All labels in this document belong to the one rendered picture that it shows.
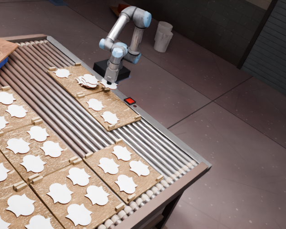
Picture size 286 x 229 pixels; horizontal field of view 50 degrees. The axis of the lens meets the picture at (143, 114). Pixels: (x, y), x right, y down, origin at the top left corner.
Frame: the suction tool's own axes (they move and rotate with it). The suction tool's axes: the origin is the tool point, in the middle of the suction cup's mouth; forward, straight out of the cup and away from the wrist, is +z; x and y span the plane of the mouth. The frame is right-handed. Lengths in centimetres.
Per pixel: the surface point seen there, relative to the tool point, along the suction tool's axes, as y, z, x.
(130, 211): 61, 13, -91
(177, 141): 69, 13, -11
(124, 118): 24.8, 11.4, -17.0
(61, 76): -40.5, 10.3, -2.2
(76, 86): -24.5, 11.4, -5.4
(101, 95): -3.3, 11.4, -1.3
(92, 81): -15.6, 6.1, 4.5
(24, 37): -100, 10, 28
